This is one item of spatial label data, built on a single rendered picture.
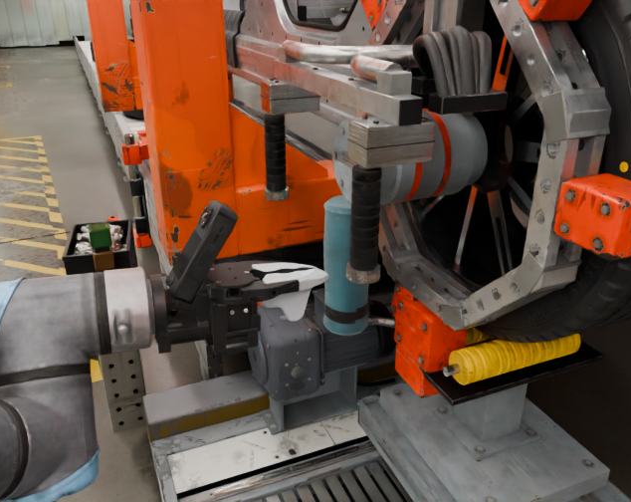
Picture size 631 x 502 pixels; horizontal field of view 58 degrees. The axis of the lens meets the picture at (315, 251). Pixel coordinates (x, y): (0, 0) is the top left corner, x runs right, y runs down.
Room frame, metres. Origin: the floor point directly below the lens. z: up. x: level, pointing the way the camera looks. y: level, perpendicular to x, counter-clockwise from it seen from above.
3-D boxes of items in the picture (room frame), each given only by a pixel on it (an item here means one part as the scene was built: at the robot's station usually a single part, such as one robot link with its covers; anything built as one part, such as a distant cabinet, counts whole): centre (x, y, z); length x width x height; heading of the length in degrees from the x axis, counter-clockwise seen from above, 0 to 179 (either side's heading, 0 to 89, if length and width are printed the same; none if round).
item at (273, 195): (0.98, 0.07, 0.83); 0.04 x 0.04 x 0.16
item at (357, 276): (0.66, -0.06, 0.83); 0.04 x 0.04 x 0.16
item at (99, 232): (1.06, 0.43, 0.64); 0.04 x 0.04 x 0.04; 23
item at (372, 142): (0.67, -0.09, 0.93); 0.09 x 0.05 x 0.05; 113
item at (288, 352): (1.18, -0.05, 0.26); 0.42 x 0.18 x 0.35; 113
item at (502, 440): (0.98, -0.37, 0.32); 0.40 x 0.30 x 0.28; 23
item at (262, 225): (1.39, -0.03, 0.69); 0.52 x 0.17 x 0.35; 113
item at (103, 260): (1.06, 0.43, 0.59); 0.04 x 0.04 x 0.04; 23
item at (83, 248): (1.22, 0.50, 0.51); 0.20 x 0.14 x 0.13; 15
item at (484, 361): (0.84, -0.35, 0.51); 0.29 x 0.06 x 0.06; 113
